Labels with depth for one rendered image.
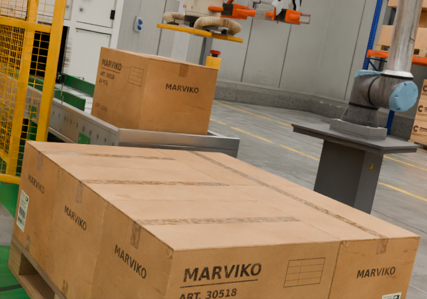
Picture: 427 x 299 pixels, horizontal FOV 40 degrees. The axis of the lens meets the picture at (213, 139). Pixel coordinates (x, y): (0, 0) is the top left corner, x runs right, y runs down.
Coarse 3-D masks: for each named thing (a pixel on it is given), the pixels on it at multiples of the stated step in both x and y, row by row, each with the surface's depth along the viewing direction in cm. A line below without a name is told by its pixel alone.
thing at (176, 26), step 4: (160, 24) 291; (164, 24) 289; (168, 24) 288; (176, 24) 287; (192, 24) 276; (164, 28) 288; (168, 28) 285; (172, 28) 282; (176, 28) 279; (180, 28) 276; (184, 28) 274; (188, 28) 271; (192, 28) 271; (196, 28) 271; (188, 32) 280; (192, 32) 269; (196, 32) 268; (200, 32) 269; (204, 32) 271; (208, 32) 272
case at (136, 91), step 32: (128, 64) 298; (160, 64) 284; (192, 64) 302; (96, 96) 329; (128, 96) 296; (160, 96) 288; (192, 96) 298; (128, 128) 294; (160, 128) 292; (192, 128) 302
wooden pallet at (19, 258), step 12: (12, 240) 246; (12, 252) 245; (24, 252) 233; (12, 264) 244; (24, 264) 237; (36, 264) 221; (24, 276) 237; (36, 276) 239; (24, 288) 230; (36, 288) 228; (48, 288) 230
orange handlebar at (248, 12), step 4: (184, 4) 296; (208, 8) 279; (212, 8) 277; (216, 8) 274; (220, 8) 272; (244, 8) 258; (248, 8) 255; (220, 12) 279; (236, 12) 262; (240, 12) 260; (244, 12) 258; (248, 12) 255; (252, 12) 253; (268, 12) 245; (272, 12) 244; (248, 16) 261; (252, 16) 257; (268, 16) 246; (272, 16) 244; (292, 16) 235; (296, 16) 236
